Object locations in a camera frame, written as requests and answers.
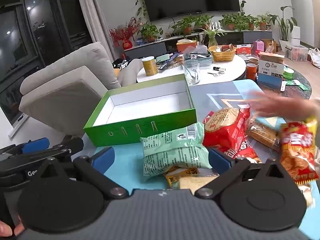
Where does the dark glass window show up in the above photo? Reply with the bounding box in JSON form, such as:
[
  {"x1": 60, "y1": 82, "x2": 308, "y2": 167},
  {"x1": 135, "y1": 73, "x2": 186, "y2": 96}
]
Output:
[{"x1": 0, "y1": 0, "x2": 93, "y2": 128}]

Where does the person's left hand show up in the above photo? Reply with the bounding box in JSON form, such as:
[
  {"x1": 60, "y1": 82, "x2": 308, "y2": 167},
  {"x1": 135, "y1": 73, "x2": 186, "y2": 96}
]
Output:
[{"x1": 0, "y1": 220, "x2": 25, "y2": 237}]

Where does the green snack packet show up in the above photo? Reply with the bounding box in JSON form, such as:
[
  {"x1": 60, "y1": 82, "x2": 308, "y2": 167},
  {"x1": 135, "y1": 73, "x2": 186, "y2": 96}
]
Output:
[{"x1": 140, "y1": 122, "x2": 212, "y2": 180}]

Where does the green cardboard box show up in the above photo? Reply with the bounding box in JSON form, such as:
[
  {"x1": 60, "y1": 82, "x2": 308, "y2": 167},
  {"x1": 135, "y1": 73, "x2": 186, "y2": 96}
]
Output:
[{"x1": 83, "y1": 74, "x2": 197, "y2": 147}]

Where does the sliced toast packet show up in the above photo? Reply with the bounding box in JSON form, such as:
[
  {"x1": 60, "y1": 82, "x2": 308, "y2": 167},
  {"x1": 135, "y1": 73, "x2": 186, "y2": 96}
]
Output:
[{"x1": 246, "y1": 120, "x2": 282, "y2": 152}]

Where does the red white carton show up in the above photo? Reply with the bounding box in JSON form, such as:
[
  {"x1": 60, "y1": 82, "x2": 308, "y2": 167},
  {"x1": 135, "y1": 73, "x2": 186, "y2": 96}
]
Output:
[{"x1": 236, "y1": 44, "x2": 253, "y2": 55}]

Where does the clear bread packet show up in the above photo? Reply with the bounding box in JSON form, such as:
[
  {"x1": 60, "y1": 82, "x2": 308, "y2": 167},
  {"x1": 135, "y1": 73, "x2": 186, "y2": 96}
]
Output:
[{"x1": 175, "y1": 175, "x2": 220, "y2": 191}]

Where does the white round table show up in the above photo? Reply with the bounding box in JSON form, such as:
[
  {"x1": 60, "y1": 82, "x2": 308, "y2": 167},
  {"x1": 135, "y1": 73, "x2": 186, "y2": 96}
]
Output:
[{"x1": 136, "y1": 52, "x2": 247, "y2": 83}]

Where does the grey curtain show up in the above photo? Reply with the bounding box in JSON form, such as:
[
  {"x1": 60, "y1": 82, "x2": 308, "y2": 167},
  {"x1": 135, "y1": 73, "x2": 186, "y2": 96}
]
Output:
[{"x1": 75, "y1": 0, "x2": 118, "y2": 58}]

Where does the yellow snack packet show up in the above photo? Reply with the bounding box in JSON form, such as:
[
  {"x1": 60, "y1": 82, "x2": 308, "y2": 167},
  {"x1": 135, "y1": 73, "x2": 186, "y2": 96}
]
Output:
[{"x1": 163, "y1": 166, "x2": 200, "y2": 189}]

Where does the orange red chips packet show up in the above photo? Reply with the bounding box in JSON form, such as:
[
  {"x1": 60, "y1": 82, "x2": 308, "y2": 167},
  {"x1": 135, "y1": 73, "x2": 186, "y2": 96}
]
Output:
[{"x1": 279, "y1": 116, "x2": 320, "y2": 186}]

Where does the red berry arrangement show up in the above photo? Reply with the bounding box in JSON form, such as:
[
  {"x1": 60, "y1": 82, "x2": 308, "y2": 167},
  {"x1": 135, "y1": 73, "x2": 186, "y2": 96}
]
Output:
[{"x1": 109, "y1": 17, "x2": 140, "y2": 50}]

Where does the yellow can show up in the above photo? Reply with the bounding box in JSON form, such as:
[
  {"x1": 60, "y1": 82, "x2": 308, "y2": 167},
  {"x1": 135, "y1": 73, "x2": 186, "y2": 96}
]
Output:
[{"x1": 141, "y1": 56, "x2": 159, "y2": 77}]

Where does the glass mug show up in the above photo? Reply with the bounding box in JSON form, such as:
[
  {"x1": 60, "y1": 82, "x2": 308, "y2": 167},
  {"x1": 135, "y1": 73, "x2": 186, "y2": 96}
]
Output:
[{"x1": 182, "y1": 60, "x2": 201, "y2": 86}]

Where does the white plastic bag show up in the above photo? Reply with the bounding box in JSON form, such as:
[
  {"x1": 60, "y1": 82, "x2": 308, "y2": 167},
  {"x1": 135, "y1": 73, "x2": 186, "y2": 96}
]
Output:
[{"x1": 308, "y1": 48, "x2": 320, "y2": 68}]

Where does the red packet white lettering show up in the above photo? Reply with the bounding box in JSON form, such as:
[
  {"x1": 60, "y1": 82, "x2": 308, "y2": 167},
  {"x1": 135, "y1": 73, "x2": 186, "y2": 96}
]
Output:
[{"x1": 222, "y1": 141, "x2": 262, "y2": 164}]

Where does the black white cloth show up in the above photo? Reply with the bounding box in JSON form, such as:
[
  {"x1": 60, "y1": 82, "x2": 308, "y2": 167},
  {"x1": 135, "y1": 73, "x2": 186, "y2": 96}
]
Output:
[{"x1": 112, "y1": 57, "x2": 131, "y2": 70}]

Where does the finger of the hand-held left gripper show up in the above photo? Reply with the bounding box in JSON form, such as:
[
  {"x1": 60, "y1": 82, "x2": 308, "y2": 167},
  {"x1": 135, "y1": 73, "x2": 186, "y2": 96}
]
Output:
[
  {"x1": 0, "y1": 137, "x2": 50, "y2": 155},
  {"x1": 24, "y1": 136, "x2": 84, "y2": 162}
]

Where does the tall plant white pot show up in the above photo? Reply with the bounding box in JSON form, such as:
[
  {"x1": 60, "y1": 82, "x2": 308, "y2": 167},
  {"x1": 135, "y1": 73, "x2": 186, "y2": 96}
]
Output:
[{"x1": 269, "y1": 5, "x2": 298, "y2": 51}]

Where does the blue plastic tray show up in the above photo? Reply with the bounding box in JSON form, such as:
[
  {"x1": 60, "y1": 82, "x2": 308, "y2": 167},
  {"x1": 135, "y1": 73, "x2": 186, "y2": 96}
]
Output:
[{"x1": 183, "y1": 52, "x2": 213, "y2": 68}]

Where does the pink box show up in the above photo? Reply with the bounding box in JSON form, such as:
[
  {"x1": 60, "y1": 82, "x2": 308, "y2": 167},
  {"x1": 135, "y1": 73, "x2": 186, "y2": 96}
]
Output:
[{"x1": 252, "y1": 40, "x2": 265, "y2": 53}]

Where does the red round cracker packet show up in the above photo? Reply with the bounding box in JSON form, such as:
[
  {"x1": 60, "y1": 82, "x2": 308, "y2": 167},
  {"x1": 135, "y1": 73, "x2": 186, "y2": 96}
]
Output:
[{"x1": 202, "y1": 106, "x2": 251, "y2": 154}]

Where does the orange tissue box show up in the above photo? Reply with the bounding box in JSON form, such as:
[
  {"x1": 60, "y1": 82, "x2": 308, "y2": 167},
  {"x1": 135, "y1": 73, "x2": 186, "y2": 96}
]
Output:
[{"x1": 176, "y1": 40, "x2": 197, "y2": 53}]

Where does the beige sofa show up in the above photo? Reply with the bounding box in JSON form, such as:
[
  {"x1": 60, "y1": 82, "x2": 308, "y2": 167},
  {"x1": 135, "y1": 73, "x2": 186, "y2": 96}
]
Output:
[{"x1": 19, "y1": 42, "x2": 143, "y2": 135}]

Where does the orange cup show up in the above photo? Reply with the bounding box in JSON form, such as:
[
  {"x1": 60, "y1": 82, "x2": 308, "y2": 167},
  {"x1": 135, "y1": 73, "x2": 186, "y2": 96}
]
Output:
[{"x1": 246, "y1": 63, "x2": 257, "y2": 81}]

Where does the clear storage bin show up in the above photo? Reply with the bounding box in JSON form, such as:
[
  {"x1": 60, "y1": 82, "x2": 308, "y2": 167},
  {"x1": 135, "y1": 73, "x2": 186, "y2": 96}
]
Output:
[{"x1": 285, "y1": 45, "x2": 308, "y2": 62}]

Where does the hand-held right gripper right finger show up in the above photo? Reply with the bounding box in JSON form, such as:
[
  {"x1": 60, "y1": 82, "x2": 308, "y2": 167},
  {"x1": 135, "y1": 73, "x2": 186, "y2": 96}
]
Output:
[{"x1": 195, "y1": 147, "x2": 290, "y2": 200}]

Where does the white tower appliance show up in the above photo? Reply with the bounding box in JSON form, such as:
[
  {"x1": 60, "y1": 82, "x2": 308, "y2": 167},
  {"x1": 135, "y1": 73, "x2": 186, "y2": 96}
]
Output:
[{"x1": 291, "y1": 26, "x2": 300, "y2": 47}]

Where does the blue patterned table cloth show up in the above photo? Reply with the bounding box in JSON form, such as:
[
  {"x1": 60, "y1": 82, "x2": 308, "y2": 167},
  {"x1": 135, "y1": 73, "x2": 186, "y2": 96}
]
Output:
[{"x1": 82, "y1": 79, "x2": 320, "y2": 240}]

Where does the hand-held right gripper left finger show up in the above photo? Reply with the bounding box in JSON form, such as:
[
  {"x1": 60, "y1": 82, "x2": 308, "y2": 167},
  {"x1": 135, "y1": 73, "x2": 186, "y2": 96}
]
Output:
[{"x1": 37, "y1": 146, "x2": 129, "y2": 200}]

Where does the yellow woven basket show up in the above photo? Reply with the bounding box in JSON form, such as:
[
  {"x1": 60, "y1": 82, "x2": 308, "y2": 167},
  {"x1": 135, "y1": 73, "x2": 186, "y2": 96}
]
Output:
[{"x1": 208, "y1": 44, "x2": 237, "y2": 62}]

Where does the spider plant glass vase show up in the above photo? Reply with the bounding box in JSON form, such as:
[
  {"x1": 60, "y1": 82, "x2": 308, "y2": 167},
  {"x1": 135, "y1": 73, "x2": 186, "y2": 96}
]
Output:
[{"x1": 200, "y1": 25, "x2": 225, "y2": 48}]

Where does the clear bag of fruit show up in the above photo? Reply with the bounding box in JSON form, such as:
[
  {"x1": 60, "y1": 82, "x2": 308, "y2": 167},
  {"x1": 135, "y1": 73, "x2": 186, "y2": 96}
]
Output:
[{"x1": 265, "y1": 40, "x2": 279, "y2": 54}]

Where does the grey television cabinet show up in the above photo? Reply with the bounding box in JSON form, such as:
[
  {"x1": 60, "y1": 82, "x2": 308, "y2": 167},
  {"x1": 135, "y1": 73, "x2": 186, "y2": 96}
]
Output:
[{"x1": 124, "y1": 29, "x2": 273, "y2": 59}]

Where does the potted green plant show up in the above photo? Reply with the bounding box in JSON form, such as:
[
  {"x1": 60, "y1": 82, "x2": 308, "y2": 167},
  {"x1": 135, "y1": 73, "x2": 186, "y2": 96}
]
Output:
[
  {"x1": 197, "y1": 15, "x2": 214, "y2": 30},
  {"x1": 172, "y1": 17, "x2": 198, "y2": 35},
  {"x1": 242, "y1": 14, "x2": 258, "y2": 30},
  {"x1": 221, "y1": 14, "x2": 242, "y2": 30},
  {"x1": 137, "y1": 22, "x2": 163, "y2": 43},
  {"x1": 257, "y1": 14, "x2": 270, "y2": 31}
]

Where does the blue white cardboard box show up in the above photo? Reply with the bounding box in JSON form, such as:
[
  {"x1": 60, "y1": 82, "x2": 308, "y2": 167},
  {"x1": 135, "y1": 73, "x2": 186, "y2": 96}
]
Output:
[{"x1": 257, "y1": 52, "x2": 285, "y2": 90}]

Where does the dark blue long packet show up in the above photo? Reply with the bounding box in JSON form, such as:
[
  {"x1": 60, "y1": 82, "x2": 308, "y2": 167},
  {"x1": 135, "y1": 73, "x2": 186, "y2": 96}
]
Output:
[{"x1": 157, "y1": 52, "x2": 181, "y2": 70}]

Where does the dark marble round table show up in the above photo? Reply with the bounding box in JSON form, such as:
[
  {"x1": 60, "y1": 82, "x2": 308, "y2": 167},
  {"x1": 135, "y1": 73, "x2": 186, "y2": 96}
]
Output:
[{"x1": 250, "y1": 65, "x2": 313, "y2": 101}]

